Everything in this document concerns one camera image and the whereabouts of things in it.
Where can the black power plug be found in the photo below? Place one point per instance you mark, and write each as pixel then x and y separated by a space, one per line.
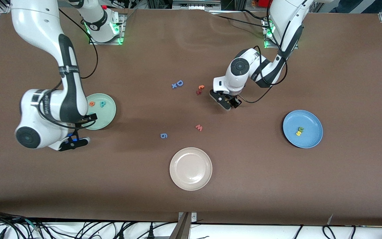
pixel 2 233
pixel 151 232

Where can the light green plate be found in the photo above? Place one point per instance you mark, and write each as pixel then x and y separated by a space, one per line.
pixel 106 114

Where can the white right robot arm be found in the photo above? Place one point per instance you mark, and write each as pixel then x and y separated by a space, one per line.
pixel 38 26

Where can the grey metal frame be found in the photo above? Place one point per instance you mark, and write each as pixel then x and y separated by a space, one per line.
pixel 194 4

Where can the brown table cover sheet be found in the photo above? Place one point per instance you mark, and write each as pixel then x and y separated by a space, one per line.
pixel 45 182

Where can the beige plate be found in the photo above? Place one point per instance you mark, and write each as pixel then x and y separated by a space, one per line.
pixel 191 169

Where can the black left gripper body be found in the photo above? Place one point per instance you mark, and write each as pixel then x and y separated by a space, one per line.
pixel 235 102

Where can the blue foam letter g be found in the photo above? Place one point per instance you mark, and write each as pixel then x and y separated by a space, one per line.
pixel 163 135

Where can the blue plate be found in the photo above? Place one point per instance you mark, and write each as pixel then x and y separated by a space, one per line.
pixel 310 139

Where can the silver metal bracket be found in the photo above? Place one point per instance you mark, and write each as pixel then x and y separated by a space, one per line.
pixel 193 217

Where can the red box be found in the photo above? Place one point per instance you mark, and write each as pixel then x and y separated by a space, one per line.
pixel 262 3

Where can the grey aluminium beam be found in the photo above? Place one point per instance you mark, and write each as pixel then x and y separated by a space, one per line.
pixel 181 230

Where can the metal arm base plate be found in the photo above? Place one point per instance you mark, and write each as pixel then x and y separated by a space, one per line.
pixel 93 42
pixel 268 47

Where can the white paper scrap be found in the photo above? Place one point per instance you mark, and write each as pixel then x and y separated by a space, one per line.
pixel 330 219

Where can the blue foam letter D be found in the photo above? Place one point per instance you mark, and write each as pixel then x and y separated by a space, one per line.
pixel 177 83

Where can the pink foam letter w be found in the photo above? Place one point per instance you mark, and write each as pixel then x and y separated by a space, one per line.
pixel 199 127

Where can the teal foam letter p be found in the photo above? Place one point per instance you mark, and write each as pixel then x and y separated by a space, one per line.
pixel 102 104

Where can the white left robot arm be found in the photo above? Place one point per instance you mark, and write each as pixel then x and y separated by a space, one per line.
pixel 287 16

